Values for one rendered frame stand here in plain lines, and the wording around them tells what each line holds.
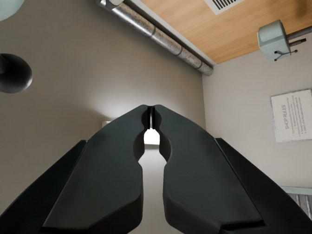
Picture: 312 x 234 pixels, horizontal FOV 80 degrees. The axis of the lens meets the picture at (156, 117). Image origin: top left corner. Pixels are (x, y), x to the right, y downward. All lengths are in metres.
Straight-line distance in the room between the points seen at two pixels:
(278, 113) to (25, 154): 2.80
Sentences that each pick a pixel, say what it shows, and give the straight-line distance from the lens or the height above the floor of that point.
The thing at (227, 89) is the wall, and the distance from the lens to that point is 3.27.
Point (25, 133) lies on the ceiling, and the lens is 1.51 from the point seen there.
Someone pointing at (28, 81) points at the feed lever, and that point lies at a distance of 0.21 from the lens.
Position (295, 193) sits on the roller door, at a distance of 2.94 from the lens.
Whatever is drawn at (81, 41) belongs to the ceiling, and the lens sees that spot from 1.91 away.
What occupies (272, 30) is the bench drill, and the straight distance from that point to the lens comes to 2.14.
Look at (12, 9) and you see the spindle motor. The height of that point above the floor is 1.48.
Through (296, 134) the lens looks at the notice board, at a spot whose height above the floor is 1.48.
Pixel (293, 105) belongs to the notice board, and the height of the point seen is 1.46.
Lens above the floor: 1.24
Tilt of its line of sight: 40 degrees up
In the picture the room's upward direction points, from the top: 102 degrees counter-clockwise
